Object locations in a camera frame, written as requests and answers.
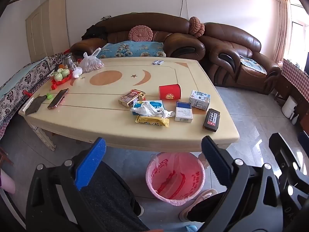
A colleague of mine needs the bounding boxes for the red paper cup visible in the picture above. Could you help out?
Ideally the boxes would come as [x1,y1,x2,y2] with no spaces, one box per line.
[159,84,181,100]

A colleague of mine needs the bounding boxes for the white remote control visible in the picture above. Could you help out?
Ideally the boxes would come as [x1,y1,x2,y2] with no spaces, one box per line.
[20,97,34,112]

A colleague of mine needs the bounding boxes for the clear bag of nuts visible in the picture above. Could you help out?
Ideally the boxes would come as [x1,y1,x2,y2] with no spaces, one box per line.
[78,48,105,73]

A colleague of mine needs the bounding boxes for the blue white cigarette box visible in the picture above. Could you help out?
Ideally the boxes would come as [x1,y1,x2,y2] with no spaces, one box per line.
[174,101,194,122]

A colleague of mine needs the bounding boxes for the white round appliance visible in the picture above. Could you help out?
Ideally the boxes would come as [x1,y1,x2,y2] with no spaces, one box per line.
[282,95,297,118]

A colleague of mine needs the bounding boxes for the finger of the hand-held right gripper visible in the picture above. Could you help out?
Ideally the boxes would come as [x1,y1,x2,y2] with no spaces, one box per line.
[298,130,309,150]
[269,132,309,182]

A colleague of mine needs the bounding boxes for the black white floral sofa cover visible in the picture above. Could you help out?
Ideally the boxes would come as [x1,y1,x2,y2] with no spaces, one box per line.
[0,53,64,138]

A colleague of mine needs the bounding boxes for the black garment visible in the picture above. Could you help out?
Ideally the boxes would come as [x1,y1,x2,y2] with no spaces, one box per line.
[81,25,108,40]

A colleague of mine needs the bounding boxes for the person's left leg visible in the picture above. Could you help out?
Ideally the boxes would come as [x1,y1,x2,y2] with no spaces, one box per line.
[80,161,150,232]

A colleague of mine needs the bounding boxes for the round pink knitted cushion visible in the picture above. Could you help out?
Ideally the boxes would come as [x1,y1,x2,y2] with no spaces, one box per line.
[128,25,154,42]
[189,16,205,38]

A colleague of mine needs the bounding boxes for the brown leather sofa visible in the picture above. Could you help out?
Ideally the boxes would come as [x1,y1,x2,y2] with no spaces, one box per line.
[70,13,205,59]

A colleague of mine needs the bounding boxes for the white milk carton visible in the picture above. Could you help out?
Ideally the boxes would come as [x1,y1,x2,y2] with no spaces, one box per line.
[188,90,211,111]

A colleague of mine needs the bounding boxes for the red plastic tray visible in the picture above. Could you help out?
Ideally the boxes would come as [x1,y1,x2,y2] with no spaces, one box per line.
[50,69,73,90]

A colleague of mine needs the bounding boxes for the window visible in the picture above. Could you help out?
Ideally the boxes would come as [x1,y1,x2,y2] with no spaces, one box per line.
[290,0,309,61]

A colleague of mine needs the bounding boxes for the black rectangular box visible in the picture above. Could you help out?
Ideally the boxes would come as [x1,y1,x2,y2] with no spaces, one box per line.
[203,108,221,132]

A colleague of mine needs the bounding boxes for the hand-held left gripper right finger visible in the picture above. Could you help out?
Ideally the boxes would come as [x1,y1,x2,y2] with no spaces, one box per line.
[197,135,284,232]

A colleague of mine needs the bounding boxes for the blue seat pad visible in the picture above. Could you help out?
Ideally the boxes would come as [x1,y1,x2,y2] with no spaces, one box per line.
[239,54,267,75]

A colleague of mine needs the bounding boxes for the light blue plastic stool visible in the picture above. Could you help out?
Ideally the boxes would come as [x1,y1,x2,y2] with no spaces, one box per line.
[177,225,198,232]

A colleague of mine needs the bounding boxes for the blue medicine box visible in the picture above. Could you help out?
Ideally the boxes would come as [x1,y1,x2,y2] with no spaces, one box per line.
[133,100,167,116]

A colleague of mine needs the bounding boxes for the blue floral cushion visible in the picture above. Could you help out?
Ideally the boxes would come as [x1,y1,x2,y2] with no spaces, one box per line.
[98,41,166,59]

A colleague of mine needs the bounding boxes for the beige curtain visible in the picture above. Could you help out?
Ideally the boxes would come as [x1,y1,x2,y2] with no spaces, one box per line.
[273,0,292,63]

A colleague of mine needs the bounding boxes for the pink waste bin with liner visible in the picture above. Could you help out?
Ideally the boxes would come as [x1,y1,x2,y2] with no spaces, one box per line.
[145,152,205,206]

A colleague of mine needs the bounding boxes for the white tissue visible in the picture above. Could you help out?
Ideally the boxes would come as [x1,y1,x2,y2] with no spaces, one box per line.
[131,101,174,119]

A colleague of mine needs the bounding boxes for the smartphone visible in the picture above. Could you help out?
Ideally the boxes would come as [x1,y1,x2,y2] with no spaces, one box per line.
[47,88,70,110]

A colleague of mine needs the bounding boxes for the pale pink object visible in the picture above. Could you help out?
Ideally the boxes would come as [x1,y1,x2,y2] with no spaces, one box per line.
[0,169,16,195]

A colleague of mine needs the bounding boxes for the red checked tablecloth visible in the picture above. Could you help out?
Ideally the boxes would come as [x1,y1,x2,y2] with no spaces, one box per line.
[281,58,309,95]

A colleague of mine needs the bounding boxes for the person's right shoe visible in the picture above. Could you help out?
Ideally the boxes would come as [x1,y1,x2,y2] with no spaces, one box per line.
[179,188,218,222]

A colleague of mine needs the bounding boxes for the person's right leg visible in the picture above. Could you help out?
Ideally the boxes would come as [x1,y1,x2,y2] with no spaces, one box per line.
[187,191,228,223]

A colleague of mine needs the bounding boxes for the person's leg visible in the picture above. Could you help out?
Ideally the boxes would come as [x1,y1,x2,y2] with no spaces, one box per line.
[187,191,228,223]
[80,161,150,232]

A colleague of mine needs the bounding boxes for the brown cigarette box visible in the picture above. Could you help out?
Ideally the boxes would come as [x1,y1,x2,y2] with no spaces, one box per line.
[118,89,146,107]

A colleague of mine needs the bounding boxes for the glass jar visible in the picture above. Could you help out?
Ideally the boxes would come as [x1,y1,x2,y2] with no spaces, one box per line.
[62,53,74,69]

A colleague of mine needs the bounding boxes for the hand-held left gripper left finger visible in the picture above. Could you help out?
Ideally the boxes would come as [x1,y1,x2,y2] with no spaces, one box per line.
[25,137,107,232]

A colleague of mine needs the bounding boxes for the cream coffee table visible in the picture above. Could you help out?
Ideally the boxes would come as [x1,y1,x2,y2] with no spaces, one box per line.
[18,57,240,151]

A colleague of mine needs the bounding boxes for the brown leather armchair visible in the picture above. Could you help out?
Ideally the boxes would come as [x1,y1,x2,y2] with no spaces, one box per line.
[199,22,282,95]

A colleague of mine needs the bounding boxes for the dark grey cloth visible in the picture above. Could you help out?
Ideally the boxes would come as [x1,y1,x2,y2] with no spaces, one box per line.
[25,95,47,115]

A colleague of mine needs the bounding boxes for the yellow snack wrapper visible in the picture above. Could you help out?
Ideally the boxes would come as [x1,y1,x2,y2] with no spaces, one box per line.
[135,115,170,127]

